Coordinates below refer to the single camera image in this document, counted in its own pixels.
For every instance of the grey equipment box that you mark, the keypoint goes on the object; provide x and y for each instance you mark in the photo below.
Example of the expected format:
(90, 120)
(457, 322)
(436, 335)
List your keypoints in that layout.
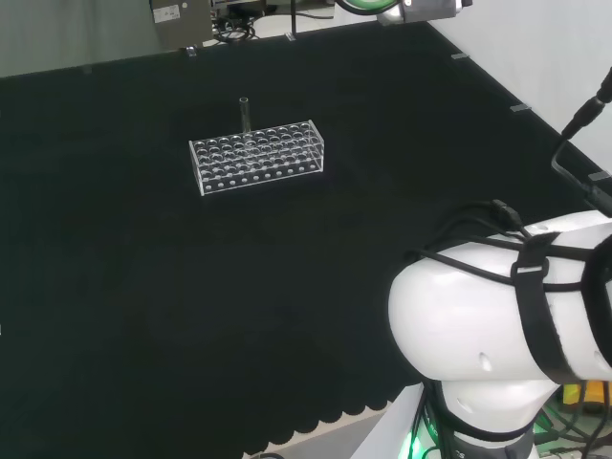
(181, 24)

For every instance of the clear glass test tube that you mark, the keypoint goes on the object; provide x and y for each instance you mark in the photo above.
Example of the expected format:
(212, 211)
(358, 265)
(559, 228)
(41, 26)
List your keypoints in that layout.
(245, 115)

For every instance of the clear test tube rack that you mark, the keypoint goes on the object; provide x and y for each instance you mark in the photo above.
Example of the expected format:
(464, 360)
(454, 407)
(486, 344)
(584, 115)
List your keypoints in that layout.
(258, 179)

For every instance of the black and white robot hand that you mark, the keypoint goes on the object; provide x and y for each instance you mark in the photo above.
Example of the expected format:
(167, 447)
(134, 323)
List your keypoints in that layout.
(368, 4)

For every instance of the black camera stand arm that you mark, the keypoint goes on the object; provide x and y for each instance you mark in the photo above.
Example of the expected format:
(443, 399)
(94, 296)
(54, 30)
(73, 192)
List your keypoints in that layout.
(581, 115)

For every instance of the black tripod pole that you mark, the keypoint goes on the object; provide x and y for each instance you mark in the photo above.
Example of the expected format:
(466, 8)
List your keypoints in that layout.
(293, 16)

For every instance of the black bench cloth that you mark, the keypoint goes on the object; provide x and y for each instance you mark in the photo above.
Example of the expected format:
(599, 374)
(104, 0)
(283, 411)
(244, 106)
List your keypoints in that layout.
(143, 287)

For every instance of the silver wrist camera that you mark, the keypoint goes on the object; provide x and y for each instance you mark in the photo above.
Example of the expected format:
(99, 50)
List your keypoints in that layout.
(430, 9)

